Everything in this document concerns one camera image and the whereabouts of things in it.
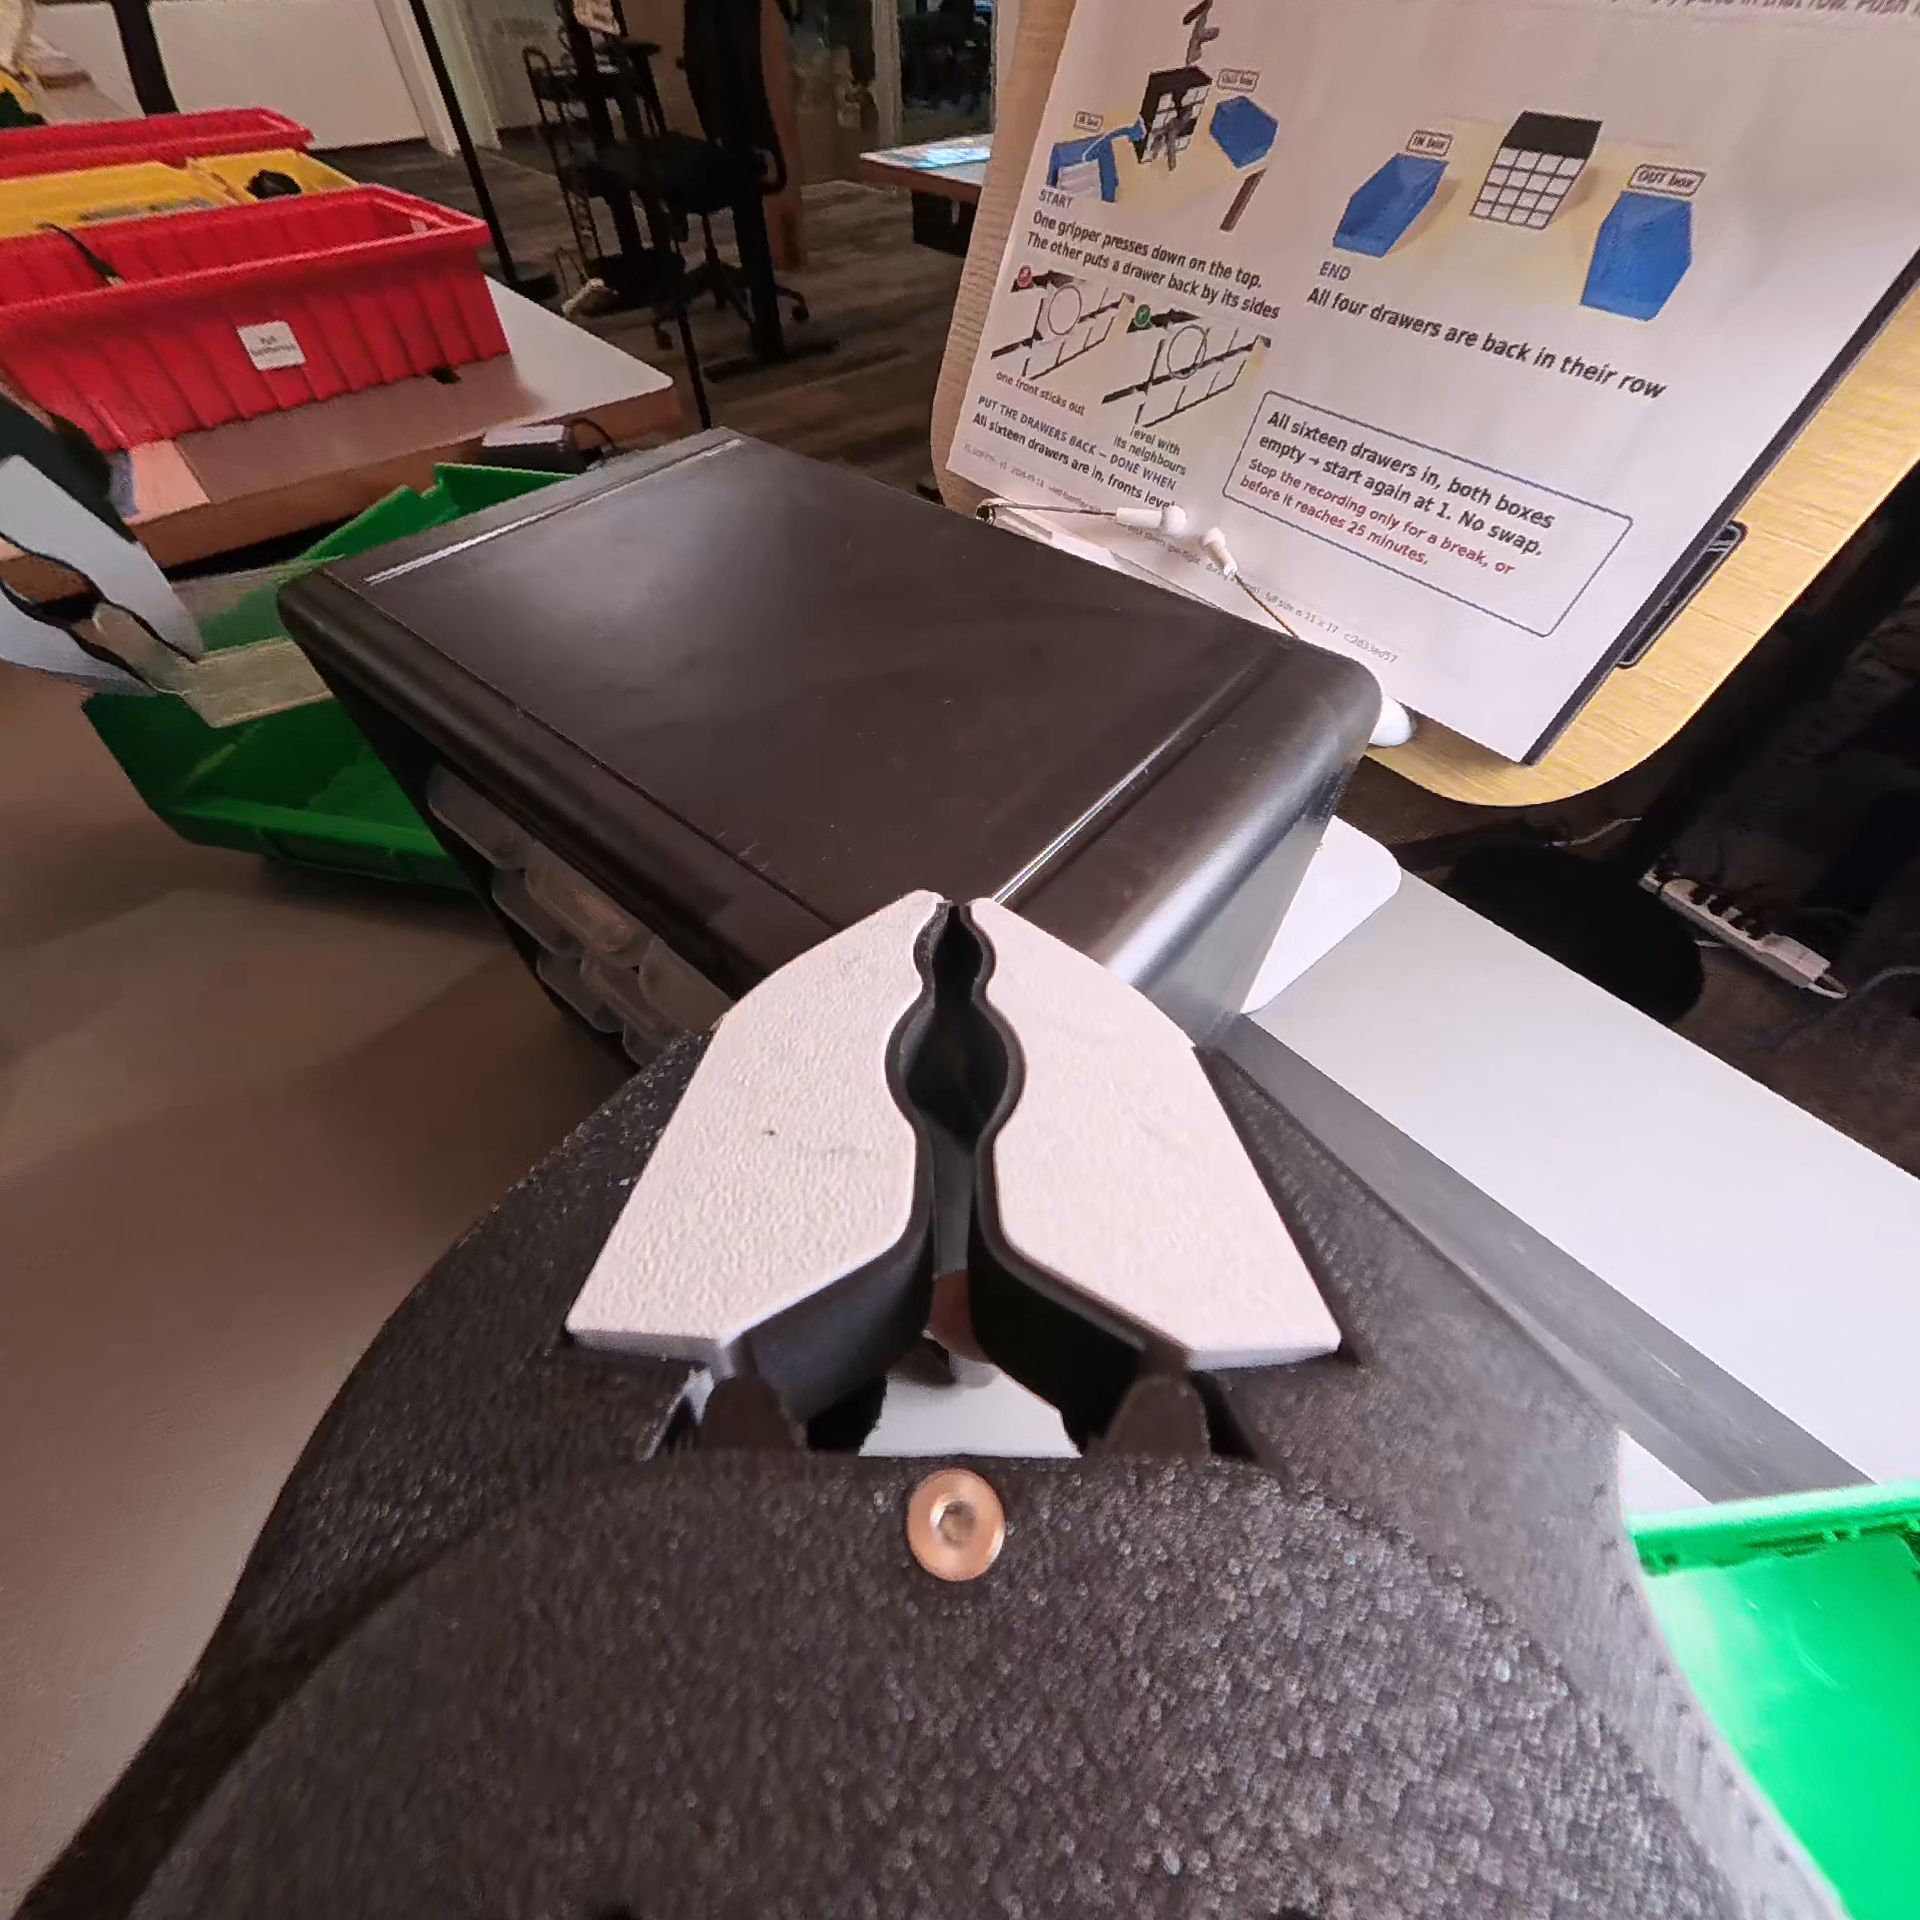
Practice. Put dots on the clear plastic drawer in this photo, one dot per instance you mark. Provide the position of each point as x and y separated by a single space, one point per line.
255 682

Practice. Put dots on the wooden document stand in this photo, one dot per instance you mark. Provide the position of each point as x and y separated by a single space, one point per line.
1845 495

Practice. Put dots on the white instruction sheet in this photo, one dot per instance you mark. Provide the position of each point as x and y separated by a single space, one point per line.
1501 451

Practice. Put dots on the black floor stand pole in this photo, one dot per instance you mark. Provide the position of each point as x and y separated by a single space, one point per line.
465 143

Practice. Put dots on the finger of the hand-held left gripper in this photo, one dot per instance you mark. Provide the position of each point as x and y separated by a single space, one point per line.
74 525
31 639

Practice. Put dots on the red bin white label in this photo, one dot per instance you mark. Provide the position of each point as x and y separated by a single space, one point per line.
181 360

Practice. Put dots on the white power strip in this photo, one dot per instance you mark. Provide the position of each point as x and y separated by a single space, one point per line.
1741 923

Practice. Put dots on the black sheet clip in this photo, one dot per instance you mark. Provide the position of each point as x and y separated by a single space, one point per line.
1688 592

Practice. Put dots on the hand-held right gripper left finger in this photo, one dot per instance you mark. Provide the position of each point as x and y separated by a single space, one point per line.
751 1170

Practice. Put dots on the black power adapter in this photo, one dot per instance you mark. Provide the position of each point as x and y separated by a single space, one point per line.
532 444

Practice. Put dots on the set of clear drawers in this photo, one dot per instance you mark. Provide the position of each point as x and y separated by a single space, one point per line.
571 909

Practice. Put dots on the black office chair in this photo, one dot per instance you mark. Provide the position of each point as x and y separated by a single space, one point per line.
720 164

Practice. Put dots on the green plastic bin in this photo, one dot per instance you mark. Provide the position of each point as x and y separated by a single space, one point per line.
270 795
1800 1680

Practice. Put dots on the red plastic bin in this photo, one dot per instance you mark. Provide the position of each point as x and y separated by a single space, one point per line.
151 134

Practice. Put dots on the black drawer cabinet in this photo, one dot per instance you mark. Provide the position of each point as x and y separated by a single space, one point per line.
824 644

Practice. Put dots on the background table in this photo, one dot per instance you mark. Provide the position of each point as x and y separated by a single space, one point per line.
931 158

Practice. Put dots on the light desk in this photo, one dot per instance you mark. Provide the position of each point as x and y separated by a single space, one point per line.
224 1124

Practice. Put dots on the yellow plastic bin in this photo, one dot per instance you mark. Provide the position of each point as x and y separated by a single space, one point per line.
105 194
284 173

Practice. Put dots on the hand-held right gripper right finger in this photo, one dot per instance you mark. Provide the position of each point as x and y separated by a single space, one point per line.
1141 1185

